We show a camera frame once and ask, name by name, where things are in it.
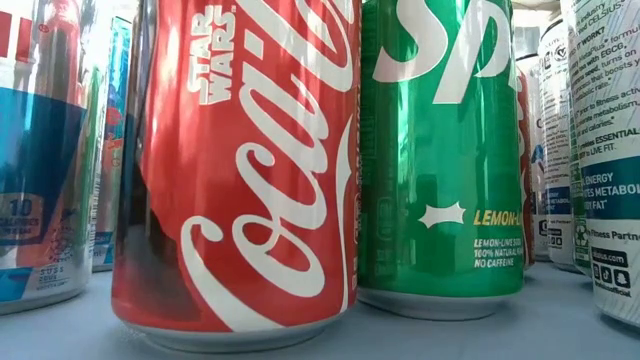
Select dark-topped cans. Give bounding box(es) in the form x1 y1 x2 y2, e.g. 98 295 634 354
528 52 547 262
559 0 640 329

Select white Celsius can black lid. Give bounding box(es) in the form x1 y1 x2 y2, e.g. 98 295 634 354
537 17 577 274

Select red Coca-Cola can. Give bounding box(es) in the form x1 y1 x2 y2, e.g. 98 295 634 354
516 67 537 271
110 0 362 354

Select blue table mat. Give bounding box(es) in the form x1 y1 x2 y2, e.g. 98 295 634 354
0 259 640 360

